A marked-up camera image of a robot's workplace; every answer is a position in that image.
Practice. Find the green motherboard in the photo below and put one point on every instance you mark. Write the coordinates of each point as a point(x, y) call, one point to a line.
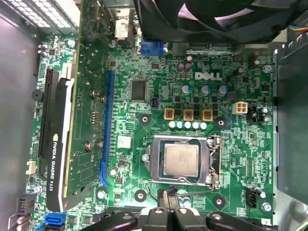
point(216, 72)

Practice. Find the white four pin connector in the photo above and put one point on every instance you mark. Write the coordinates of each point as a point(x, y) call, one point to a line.
point(240, 107)

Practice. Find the blue SATA port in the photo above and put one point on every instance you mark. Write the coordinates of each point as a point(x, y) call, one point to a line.
point(55, 218)

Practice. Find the silver CPU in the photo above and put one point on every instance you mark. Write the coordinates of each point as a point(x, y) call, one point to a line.
point(181, 158)

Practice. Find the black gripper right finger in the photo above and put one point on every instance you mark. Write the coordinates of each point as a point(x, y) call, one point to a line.
point(187, 221)

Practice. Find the black graphics card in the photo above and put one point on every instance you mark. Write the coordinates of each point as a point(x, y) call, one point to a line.
point(89, 72)

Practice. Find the round black buzzer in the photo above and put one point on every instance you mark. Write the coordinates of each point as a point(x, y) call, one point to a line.
point(37, 95)

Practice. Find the blue expansion slot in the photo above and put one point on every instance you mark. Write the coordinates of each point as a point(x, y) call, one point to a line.
point(108, 125)

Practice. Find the black fan header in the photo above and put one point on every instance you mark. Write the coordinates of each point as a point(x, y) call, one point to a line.
point(251, 197)

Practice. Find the thin metal locking lever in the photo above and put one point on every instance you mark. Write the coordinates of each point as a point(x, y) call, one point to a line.
point(218, 163)

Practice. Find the grey power supply unit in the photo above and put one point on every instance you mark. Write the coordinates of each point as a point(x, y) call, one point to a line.
point(292, 115)

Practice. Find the blue VGA port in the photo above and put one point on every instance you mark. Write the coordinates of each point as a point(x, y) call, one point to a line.
point(152, 48)

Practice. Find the black expansion slot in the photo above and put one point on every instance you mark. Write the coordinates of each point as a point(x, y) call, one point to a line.
point(47, 115)

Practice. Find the black PC case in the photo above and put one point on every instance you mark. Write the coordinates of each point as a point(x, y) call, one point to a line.
point(14, 96)

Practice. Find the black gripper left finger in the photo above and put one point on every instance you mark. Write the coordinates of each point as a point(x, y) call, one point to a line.
point(156, 220)

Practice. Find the black square chip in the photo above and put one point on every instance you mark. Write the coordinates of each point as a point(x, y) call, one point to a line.
point(138, 90)

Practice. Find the black case fan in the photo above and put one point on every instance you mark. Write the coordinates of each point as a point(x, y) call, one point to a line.
point(216, 16)

